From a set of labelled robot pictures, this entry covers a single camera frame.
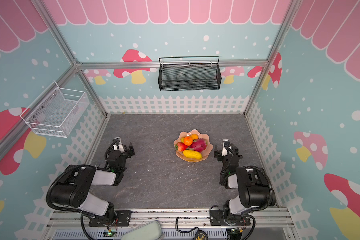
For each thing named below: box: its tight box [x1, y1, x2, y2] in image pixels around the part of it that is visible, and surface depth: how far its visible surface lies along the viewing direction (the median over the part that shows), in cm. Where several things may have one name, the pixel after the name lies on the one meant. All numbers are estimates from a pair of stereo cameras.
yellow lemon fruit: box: [182, 149, 203, 159], surface depth 94 cm
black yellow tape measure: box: [194, 229, 209, 240], surface depth 69 cm
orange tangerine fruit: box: [183, 136, 193, 146], surface depth 95 cm
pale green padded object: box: [120, 221, 163, 240], surface depth 70 cm
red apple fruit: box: [174, 142, 188, 152], surface depth 95 cm
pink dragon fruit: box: [187, 138, 207, 152], surface depth 96 cm
